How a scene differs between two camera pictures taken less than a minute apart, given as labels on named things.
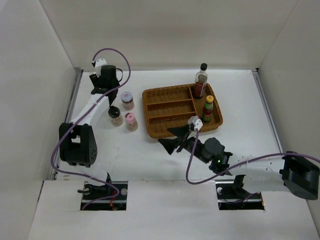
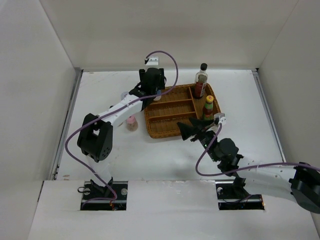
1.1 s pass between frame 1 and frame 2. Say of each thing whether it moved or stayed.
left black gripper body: moved
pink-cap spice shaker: stayed
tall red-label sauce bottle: stayed
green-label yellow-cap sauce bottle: stayed
